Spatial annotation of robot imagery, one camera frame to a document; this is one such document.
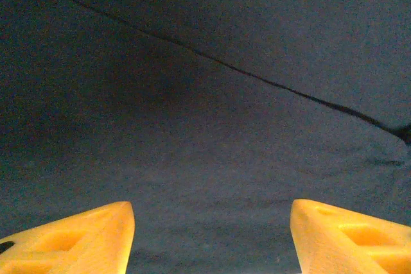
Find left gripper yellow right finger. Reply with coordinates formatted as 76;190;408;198
290;198;411;274

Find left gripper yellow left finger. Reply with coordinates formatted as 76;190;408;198
0;201;135;274

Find black garment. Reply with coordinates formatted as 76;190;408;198
0;0;411;274

